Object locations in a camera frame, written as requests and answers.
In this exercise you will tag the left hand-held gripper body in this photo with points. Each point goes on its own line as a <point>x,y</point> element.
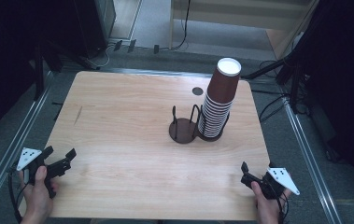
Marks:
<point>54,168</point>

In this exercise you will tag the black cabinet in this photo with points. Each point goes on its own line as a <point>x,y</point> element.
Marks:
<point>95,25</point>

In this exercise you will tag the person's left hand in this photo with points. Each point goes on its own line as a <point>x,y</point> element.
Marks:
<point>37,199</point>

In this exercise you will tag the stack of brown paper cups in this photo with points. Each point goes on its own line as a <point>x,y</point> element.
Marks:
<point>223,93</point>

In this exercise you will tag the person's right hand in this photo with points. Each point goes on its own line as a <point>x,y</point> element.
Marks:
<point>269,211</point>

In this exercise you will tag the dark brown cup holder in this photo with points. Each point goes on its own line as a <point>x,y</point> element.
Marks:
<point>182,132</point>

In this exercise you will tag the dark round table grommet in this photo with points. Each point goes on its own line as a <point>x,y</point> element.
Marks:
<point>197,91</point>

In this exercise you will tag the black tripod stand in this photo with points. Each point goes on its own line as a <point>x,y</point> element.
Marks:
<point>290,68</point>

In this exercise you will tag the light wooden shelf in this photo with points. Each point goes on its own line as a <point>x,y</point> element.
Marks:
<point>243,15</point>

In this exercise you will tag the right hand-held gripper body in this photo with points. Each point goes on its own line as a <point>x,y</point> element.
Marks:
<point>274,183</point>

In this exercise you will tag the aluminium floor rail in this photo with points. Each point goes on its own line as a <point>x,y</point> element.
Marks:
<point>308,155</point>
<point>12,146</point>

